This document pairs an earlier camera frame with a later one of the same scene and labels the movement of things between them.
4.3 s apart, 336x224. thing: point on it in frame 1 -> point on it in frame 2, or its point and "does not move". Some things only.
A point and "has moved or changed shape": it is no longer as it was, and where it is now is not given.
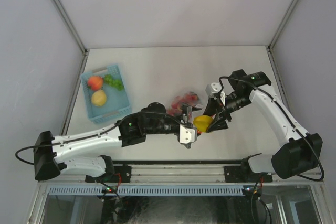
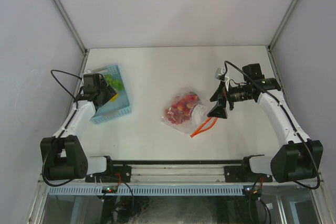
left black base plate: (123, 173) does not move
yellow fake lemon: (202, 123) -> (114, 98)
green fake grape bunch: (109, 80) does not move
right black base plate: (244, 174) does not move
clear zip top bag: (189, 101) has moved or changed shape
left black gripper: (186, 110) -> (109, 92)
